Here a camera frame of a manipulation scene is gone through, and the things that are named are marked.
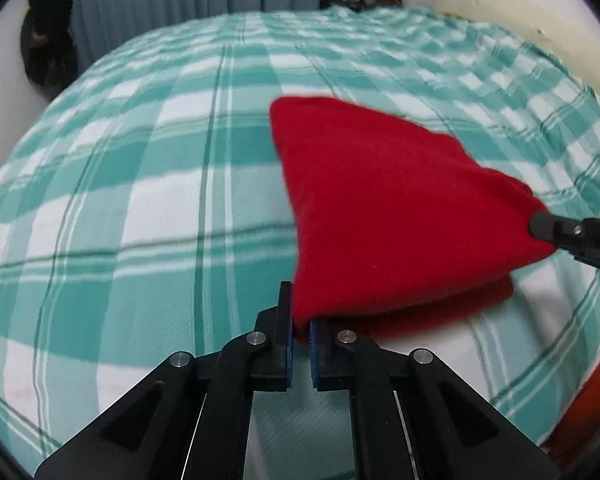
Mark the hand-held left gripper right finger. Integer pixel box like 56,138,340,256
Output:
307,320,556,480

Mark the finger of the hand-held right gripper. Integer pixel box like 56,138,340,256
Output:
528,211,600,277

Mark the green white plaid blanket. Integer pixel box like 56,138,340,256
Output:
0,7,600,476

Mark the orange fleece garment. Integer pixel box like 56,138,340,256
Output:
544,350,600,462

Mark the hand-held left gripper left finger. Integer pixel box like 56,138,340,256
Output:
34,280,295,480

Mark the dark hanging clothing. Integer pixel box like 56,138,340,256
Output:
20,0,81,106

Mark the red sweater with white figure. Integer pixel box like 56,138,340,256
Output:
269,96,553,343

